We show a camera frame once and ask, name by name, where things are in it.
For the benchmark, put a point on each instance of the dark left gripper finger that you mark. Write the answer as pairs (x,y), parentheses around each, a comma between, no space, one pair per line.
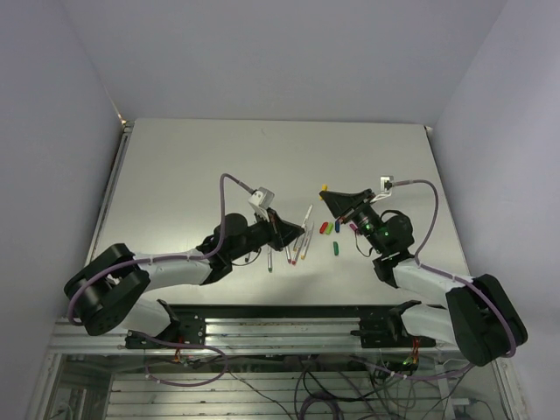
(281,241)
(286,228)

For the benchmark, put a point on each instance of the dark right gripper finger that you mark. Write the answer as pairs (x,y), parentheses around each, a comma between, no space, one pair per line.
(332,196)
(343,209)

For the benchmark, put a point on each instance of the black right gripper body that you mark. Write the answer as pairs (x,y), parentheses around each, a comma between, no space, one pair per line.
(351,214)

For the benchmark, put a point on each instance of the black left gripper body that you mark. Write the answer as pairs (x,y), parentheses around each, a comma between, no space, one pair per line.
(275,232)

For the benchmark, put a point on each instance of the white pen yellow end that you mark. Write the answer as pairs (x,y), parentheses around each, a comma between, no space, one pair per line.
(307,217)

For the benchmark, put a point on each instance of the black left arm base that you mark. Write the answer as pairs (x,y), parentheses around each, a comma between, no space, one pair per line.
(166,334)

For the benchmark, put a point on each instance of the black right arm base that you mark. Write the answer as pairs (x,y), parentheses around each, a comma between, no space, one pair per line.
(381,326)

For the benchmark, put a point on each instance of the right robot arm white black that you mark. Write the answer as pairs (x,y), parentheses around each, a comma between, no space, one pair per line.
(474,314)

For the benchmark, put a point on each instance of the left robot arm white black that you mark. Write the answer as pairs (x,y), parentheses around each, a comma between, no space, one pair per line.
(111,291)

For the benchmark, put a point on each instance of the white pen orange end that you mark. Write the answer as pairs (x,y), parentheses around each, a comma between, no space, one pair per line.
(297,249)

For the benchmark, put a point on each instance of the white pen green end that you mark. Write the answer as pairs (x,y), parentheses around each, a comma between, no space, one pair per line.
(270,266)

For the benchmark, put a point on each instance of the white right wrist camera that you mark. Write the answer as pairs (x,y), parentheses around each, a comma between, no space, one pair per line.
(386,185)

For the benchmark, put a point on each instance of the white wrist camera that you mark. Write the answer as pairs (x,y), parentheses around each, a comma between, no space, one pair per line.
(260,201)
(386,185)

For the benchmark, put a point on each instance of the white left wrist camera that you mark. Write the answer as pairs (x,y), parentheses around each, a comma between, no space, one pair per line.
(260,201)

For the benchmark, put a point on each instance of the aluminium frame rail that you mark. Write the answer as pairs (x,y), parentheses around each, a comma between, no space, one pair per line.
(233,336)

